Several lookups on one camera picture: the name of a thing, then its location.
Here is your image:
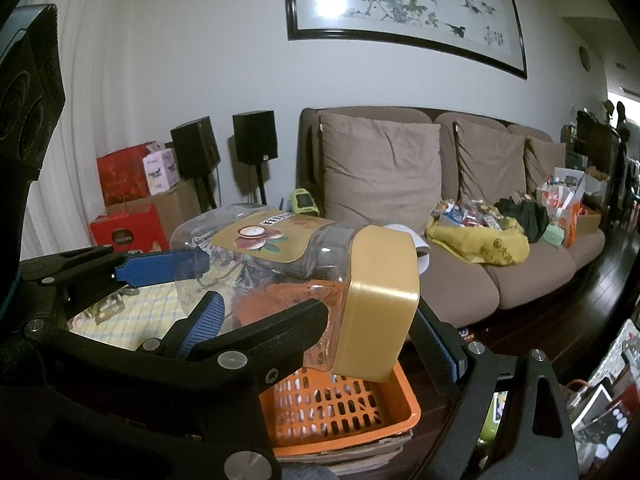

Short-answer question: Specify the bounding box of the clear jar gold lid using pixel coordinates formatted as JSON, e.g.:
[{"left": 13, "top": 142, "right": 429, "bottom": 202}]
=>
[{"left": 170, "top": 205, "right": 430, "bottom": 382}]

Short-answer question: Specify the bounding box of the small snack packet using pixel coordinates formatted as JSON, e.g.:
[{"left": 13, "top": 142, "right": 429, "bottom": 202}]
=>
[{"left": 84, "top": 292, "right": 126, "bottom": 325}]

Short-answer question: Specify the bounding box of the red gift box front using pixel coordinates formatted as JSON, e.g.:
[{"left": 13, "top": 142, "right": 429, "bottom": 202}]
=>
[{"left": 90, "top": 205, "right": 169, "bottom": 252}]

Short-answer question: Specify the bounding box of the red gift box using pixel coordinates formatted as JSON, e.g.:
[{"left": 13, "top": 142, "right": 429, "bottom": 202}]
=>
[
  {"left": 96, "top": 142, "right": 160, "bottom": 206},
  {"left": 90, "top": 205, "right": 169, "bottom": 252}
]

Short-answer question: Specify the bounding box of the yellow plaid tablecloth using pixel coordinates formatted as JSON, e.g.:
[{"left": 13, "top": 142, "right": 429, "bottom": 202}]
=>
[{"left": 67, "top": 284, "right": 186, "bottom": 350}]

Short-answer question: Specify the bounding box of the brown cardboard box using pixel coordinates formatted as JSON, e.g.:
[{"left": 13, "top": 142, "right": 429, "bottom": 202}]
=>
[{"left": 105, "top": 180, "right": 202, "bottom": 240}]

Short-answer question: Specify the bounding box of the orange plastic basket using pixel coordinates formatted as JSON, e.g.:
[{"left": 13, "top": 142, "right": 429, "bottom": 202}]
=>
[{"left": 260, "top": 364, "right": 421, "bottom": 458}]

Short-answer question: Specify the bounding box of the red gift box top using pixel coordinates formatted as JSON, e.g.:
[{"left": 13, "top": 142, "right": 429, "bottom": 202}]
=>
[{"left": 96, "top": 142, "right": 160, "bottom": 206}]

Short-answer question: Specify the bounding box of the white dome device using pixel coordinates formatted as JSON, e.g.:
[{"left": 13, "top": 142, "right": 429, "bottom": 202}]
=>
[{"left": 384, "top": 222, "right": 432, "bottom": 276}]

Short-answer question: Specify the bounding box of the pink white small box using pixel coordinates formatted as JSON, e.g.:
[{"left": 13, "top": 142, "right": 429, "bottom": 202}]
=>
[{"left": 142, "top": 148, "right": 180, "bottom": 195}]

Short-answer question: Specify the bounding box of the yellow cloth bag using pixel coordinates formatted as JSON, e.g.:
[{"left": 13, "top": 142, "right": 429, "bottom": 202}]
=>
[{"left": 425, "top": 217, "right": 530, "bottom": 266}]

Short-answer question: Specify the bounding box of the left black speaker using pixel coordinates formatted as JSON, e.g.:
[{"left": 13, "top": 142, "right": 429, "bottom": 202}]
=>
[{"left": 170, "top": 116, "right": 221, "bottom": 209}]

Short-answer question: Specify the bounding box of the black speaker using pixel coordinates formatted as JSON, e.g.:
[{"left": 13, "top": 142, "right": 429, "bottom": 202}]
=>
[
  {"left": 170, "top": 116, "right": 221, "bottom": 209},
  {"left": 232, "top": 110, "right": 278, "bottom": 205}
]

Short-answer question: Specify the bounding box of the brown sofa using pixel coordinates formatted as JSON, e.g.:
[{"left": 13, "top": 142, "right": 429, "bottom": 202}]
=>
[{"left": 297, "top": 106, "right": 605, "bottom": 327}]

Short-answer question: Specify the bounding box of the green black power station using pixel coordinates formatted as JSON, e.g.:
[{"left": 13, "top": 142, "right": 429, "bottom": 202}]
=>
[{"left": 291, "top": 188, "right": 320, "bottom": 217}]

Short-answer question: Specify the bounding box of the right black speaker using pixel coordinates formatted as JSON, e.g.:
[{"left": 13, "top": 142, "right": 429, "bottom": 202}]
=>
[{"left": 232, "top": 110, "right": 278, "bottom": 205}]

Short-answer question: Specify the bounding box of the brown cushion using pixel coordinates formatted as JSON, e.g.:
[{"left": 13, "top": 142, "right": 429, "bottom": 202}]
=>
[
  {"left": 454, "top": 119, "right": 526, "bottom": 205},
  {"left": 524, "top": 136, "right": 566, "bottom": 194},
  {"left": 319, "top": 112, "right": 442, "bottom": 232}
]

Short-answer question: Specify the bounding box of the framed ink painting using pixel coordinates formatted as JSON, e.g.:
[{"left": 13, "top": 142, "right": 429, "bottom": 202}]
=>
[{"left": 285, "top": 0, "right": 527, "bottom": 79}]

